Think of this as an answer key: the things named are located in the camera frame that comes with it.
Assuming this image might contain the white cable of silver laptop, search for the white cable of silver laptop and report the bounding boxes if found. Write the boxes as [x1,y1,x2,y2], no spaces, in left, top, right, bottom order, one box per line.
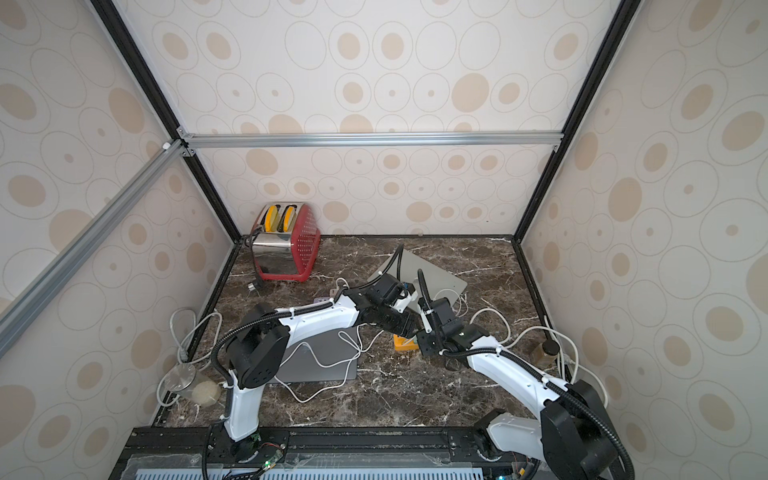
[433,287,481,319]

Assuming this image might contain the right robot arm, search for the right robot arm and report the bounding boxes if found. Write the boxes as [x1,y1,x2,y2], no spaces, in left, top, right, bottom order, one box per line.
[418,298,636,479]

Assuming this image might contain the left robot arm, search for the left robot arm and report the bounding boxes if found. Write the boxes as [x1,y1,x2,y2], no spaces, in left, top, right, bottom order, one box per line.
[210,274,417,442]

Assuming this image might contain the silver apple laptop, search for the silver apple laptop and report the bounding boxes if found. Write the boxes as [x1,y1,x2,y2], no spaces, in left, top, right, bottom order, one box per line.
[399,250,467,307]

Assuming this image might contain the dark grey laptop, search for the dark grey laptop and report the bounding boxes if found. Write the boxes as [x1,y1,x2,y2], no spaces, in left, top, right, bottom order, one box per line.
[270,328,359,384]

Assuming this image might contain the orange power strip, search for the orange power strip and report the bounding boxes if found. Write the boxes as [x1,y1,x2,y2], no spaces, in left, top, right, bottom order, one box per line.
[393,335,419,352]

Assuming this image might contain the red chrome toaster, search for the red chrome toaster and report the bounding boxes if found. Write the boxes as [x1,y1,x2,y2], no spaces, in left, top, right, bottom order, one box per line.
[247,202,321,282]

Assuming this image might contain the silver aluminium crossbar back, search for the silver aluminium crossbar back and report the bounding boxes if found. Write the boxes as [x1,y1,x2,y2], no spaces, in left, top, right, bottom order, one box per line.
[182,130,563,149]

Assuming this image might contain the silver aluminium crossbar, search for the silver aluminium crossbar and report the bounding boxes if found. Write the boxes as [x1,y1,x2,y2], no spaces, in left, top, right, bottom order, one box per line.
[1,139,184,354]
[182,130,563,149]

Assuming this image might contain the silver aluminium crossbar left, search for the silver aluminium crossbar left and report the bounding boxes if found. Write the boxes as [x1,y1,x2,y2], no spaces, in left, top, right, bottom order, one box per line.
[1,139,184,354]

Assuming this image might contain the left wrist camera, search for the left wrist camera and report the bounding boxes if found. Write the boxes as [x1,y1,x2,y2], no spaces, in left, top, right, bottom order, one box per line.
[392,290,420,313]

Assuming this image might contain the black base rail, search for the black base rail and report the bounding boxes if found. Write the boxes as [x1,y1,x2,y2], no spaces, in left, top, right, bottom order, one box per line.
[109,426,555,479]

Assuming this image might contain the white orange strip power cord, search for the white orange strip power cord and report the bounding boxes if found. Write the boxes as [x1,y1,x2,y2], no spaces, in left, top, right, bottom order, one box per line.
[469,307,610,409]

